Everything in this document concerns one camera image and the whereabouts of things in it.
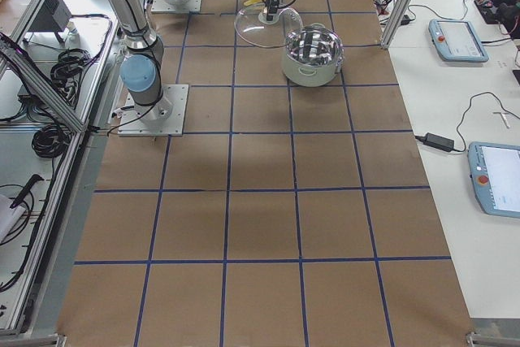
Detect yellow corn cob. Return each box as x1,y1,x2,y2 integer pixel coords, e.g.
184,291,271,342
244,0,262,7

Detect glass pot lid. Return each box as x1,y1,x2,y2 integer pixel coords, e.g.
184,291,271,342
234,2,303,49

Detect pale green steel pot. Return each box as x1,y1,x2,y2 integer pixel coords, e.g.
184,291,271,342
281,23,345,87

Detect far blue teach pendant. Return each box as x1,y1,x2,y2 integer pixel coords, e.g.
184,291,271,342
428,20,489,63

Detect blue teach pendant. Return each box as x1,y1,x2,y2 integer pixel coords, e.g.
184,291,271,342
467,141,519,219
428,20,489,63

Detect grey control box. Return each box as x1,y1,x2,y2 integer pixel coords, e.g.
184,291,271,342
28,0,72,44

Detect brown paper table mat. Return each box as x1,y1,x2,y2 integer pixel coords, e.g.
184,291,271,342
57,0,471,346

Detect black power adapter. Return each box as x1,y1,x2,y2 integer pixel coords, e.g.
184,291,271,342
414,132,454,152

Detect white T-shaped tool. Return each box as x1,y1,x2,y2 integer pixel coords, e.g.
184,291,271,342
493,111,511,129

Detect near blue teach pendant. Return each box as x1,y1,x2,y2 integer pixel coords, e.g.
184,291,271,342
467,141,519,219

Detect coiled black cable upper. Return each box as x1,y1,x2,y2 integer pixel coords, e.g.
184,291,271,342
50,49,102,89

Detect coiled black cable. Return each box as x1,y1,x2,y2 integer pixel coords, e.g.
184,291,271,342
31,124,71,160
50,49,102,89

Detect coiled black cable lower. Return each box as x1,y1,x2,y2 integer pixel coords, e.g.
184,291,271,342
31,124,71,160

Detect aluminium side frame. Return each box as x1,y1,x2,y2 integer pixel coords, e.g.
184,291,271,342
1,0,119,339

